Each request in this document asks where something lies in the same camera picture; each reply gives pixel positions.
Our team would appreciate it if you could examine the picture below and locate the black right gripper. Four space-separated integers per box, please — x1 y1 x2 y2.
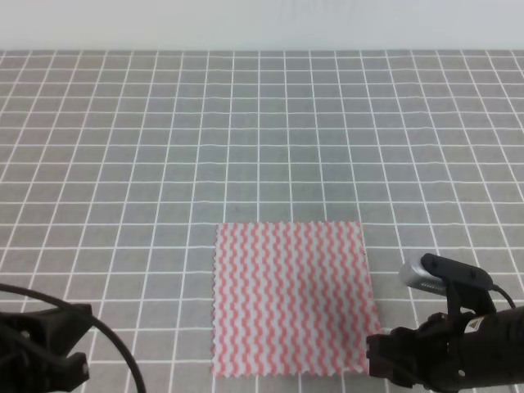
366 313 495 392

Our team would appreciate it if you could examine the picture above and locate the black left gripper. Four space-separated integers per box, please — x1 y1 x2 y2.
1 308 93 392

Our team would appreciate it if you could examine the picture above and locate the pink white wavy striped towel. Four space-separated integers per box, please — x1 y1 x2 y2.
212 221 381 377

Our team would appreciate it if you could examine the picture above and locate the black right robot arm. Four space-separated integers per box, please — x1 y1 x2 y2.
366 307 523 392

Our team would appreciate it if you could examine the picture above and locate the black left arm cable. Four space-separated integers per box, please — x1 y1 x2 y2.
0 282 147 393

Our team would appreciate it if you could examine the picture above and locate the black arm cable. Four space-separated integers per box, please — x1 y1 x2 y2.
490 285 517 309
0 282 147 393

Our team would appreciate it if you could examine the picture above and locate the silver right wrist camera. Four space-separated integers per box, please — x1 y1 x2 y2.
399 253 496 315

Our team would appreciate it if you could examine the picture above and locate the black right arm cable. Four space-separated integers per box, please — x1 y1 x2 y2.
490 285 517 309

